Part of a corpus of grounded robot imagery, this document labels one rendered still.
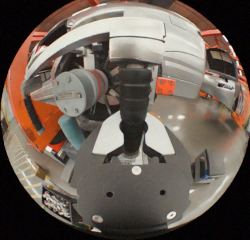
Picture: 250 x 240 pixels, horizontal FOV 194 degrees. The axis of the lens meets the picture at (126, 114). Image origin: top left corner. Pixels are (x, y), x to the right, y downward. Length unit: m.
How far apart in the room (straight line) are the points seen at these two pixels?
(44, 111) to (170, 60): 0.99
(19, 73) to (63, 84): 0.47
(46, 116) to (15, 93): 0.33
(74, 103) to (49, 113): 0.52
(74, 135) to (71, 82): 0.26
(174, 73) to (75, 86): 0.61
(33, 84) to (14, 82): 0.30
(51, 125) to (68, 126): 0.36
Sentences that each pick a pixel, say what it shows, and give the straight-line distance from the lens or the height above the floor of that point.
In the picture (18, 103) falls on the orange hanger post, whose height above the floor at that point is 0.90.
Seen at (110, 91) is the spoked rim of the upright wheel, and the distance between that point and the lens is 0.42.
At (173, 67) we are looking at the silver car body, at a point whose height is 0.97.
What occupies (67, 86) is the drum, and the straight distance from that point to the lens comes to 0.21.
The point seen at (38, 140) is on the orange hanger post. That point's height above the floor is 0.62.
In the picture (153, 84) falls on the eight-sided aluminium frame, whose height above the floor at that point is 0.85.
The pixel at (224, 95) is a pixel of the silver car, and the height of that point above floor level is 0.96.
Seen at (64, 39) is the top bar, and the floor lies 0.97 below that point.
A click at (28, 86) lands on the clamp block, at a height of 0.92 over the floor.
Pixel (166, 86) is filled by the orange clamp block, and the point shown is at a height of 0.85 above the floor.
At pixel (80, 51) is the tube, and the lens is 0.34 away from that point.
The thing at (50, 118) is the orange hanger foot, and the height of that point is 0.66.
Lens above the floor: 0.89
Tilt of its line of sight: 32 degrees down
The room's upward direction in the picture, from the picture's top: straight up
